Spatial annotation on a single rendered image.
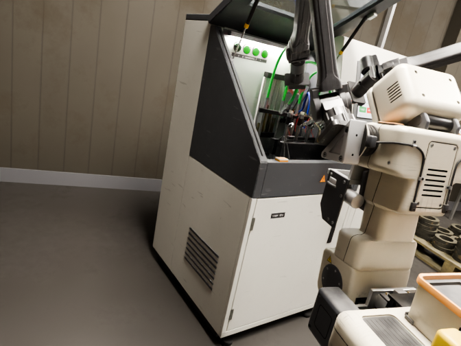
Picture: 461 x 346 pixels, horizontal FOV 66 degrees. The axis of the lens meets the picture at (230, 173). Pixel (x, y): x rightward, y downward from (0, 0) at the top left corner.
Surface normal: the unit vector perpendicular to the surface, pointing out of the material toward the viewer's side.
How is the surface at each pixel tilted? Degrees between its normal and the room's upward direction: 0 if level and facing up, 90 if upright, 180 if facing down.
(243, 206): 90
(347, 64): 76
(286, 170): 90
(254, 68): 90
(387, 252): 82
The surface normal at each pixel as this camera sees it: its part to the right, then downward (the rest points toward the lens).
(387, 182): -0.93, -0.08
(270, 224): 0.54, 0.35
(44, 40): 0.30, 0.34
